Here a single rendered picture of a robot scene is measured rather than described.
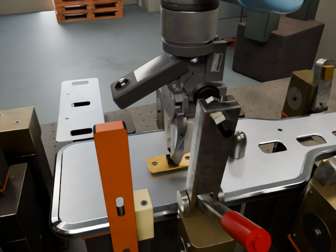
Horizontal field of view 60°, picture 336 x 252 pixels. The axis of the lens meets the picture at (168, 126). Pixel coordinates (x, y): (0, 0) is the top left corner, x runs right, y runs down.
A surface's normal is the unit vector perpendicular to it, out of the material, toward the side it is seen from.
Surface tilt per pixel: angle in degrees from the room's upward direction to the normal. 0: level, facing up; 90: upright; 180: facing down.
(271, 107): 0
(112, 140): 90
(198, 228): 0
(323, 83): 78
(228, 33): 90
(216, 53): 90
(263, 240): 57
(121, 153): 90
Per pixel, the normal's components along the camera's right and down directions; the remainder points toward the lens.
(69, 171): 0.00, -0.83
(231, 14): 0.38, 0.52
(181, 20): -0.23, 0.54
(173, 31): -0.51, 0.47
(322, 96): 0.25, 0.36
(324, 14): -0.93, 0.20
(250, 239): 0.21, 0.00
